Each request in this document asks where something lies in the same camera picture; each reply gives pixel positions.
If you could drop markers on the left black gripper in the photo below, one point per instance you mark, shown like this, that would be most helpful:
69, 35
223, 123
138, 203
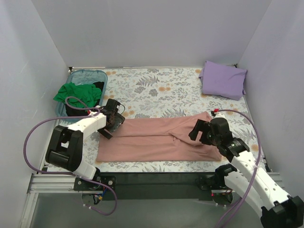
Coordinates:
114, 123

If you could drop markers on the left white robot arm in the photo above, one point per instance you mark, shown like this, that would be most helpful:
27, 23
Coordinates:
65, 149

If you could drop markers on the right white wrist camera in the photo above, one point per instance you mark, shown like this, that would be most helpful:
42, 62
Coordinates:
217, 114

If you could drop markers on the teal plastic basket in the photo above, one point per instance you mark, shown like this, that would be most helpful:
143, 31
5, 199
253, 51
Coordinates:
80, 77

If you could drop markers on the floral table mat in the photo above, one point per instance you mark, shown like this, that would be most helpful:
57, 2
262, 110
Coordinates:
167, 92

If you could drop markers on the folded purple t shirt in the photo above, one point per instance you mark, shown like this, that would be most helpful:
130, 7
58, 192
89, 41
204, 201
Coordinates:
225, 81

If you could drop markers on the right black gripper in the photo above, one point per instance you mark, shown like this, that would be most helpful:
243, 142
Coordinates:
203, 131

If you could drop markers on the green t shirt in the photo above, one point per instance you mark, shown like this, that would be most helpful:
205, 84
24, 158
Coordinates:
86, 95

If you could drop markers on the pink t shirt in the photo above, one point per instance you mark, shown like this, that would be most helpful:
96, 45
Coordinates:
156, 139

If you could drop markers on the aluminium frame rail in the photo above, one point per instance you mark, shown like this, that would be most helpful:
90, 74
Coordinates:
60, 183

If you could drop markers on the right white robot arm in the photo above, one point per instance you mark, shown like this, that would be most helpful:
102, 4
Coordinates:
275, 207

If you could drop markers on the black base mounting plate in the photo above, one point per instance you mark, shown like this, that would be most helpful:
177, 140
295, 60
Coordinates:
203, 186

